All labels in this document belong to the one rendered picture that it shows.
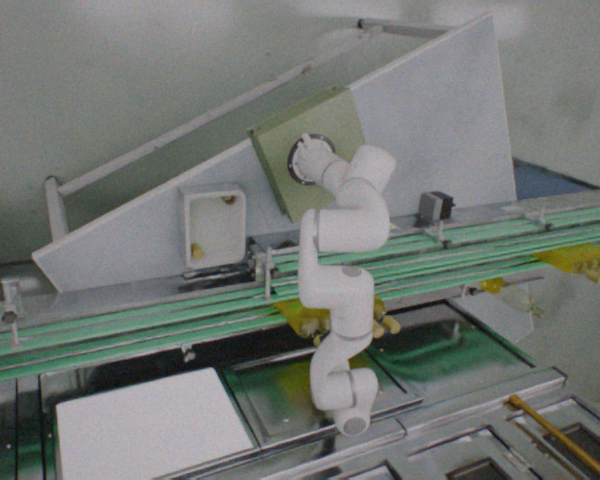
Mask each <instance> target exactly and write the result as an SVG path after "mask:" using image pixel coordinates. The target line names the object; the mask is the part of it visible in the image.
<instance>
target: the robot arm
mask: <svg viewBox="0 0 600 480"><path fill-rule="evenodd" d="M302 138H303V139H304V143H298V146H299V147H298V148H297V150H296V152H295V154H294V156H293V161H292V165H293V170H294V172H295V174H296V175H297V177H298V178H300V179H301V180H303V181H306V182H314V183H316V184H317V185H318V186H320V187H322V188H324V189H325V190H326V191H328V192H329V193H330V194H332V195H333V196H334V197H335V198H336V203H337V207H338V209H309V210H307V211H306V212H305V213H304V214H303V216H302V218H301V221H300V236H299V258H298V293H299V298H300V301H301V303H302V305H303V306H304V307H307V308H317V309H330V313H331V323H330V324H331V334H330V335H323V336H319V340H320V343H321V345H320V346H319V347H318V349H317V350H316V352H315V354H314V355H313V357H312V360H311V364H310V388H311V395H312V399H313V403H314V404H315V406H316V407H317V408H319V409H321V410H332V412H333V415H334V419H335V422H336V425H337V427H338V429H339V431H340V432H341V433H342V434H344V435H346V436H358V435H360V434H362V433H364V432H365V431H366V430H367V429H368V427H369V425H370V415H369V412H370V409H371V406H372V403H373V400H374V397H375V394H376V392H377V388H378V385H377V379H376V377H375V374H374V372H373V371H372V370H371V369H369V368H357V369H351V370H350V366H349V362H348V358H350V357H353V356H355V355H356V354H358V353H360V352H361V351H362V350H363V349H364V348H366V347H367V346H368V345H369V343H370V341H371V339H372V320H373V296H374V282H373V278H372V276H371V274H370V273H369V272H368V271H366V270H364V269H362V268H359V267H355V266H345V265H319V264H318V253H319V252H344V253H363V252H370V251H373V250H376V249H378V248H380V247H381V246H383V245H384V244H385V242H386V241H387V239H388V237H389V231H390V221H389V213H388V209H387V206H386V203H385V201H384V199H383V197H382V196H381V193H382V191H383V189H384V187H385V185H386V184H387V183H388V181H389V179H390V177H391V175H392V173H393V171H394V169H395V166H396V162H395V160H394V158H393V157H392V156H391V155H390V154H389V153H388V152H387V151H386V150H384V149H382V148H380V147H378V146H375V145H373V144H363V145H360V146H359V147H358V150H357V152H356V154H355V156H354V158H353V160H352V162H351V164H350V163H348V162H347V161H345V160H343V159H342V158H340V157H338V156H337V155H335V154H333V153H332V151H331V148H330V147H329V145H328V144H327V143H326V142H324V141H322V140H319V139H310V137H309V136H308V134H307V133H304V134H303V135H302Z"/></svg>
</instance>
